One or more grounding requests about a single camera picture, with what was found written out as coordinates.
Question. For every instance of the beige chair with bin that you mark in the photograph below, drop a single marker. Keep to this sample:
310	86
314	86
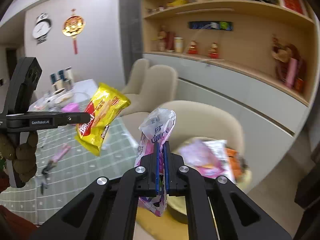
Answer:
194	119

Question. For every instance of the lilac snack wrapper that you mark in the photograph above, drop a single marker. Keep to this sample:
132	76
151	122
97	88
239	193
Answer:
209	158

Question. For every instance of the red flower bouquet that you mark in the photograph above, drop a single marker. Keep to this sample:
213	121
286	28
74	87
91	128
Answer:
290	66

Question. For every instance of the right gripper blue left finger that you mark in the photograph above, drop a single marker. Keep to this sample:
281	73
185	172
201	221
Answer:
156	153

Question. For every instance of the yellow trash bag liner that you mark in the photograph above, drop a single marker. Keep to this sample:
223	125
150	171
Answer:
176	205

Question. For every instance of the orange plastic bag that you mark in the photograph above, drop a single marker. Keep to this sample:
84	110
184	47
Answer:
235	162

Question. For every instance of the white pink snack wrapper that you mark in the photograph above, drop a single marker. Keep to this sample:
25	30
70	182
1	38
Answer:
155	132

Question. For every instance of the dark blue thermos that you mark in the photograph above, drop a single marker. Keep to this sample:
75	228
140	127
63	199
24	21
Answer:
53	78

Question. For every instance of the pink tin box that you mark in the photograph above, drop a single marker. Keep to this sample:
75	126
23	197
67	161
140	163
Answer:
71	108

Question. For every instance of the red framed picture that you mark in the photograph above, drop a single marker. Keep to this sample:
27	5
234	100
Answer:
294	5

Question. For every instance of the wooden wall shelf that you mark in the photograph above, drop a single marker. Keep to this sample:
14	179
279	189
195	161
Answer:
234	34

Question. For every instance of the panda wall clock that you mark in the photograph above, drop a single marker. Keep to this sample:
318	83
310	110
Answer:
42	28

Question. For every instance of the cream tumbler cup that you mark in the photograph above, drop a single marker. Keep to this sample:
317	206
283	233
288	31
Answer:
178	44

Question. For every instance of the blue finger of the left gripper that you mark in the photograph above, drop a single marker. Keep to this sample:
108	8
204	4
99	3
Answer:
78	118

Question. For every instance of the black power strip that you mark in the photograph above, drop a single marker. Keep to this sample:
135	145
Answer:
211	25

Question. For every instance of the yellow chip bag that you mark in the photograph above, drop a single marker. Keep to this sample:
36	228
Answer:
104	106

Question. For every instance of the left gloved hand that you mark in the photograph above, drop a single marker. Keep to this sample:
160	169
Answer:
21	154

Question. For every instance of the grey cabinet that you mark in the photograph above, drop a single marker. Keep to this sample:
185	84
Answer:
270	118

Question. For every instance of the gold red chinese ornament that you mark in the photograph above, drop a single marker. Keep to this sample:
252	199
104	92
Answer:
72	27

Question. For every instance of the white mug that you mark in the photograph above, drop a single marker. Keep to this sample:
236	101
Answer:
58	85

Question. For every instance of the beige far chair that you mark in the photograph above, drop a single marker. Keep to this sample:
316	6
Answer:
137	76

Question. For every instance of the left red figurine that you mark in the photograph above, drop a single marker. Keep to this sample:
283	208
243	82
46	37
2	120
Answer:
193	49

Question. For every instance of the beige middle chair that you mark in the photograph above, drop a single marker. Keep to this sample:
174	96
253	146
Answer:
159	86

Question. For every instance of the large white bowl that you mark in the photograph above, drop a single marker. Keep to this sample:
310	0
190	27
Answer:
64	99

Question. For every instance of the black silver wrapper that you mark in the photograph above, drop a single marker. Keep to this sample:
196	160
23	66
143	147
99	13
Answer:
46	170

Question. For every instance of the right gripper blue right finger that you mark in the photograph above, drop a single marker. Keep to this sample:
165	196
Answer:
166	151

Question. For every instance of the white thermos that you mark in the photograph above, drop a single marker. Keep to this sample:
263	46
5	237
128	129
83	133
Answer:
69	73

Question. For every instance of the red figurine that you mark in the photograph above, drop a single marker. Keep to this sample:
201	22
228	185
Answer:
193	49
213	52

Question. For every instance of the green grid tablecloth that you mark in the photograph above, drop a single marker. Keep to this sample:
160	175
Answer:
74	172

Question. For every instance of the right red figurine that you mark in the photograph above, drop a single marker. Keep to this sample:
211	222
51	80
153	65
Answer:
213	52

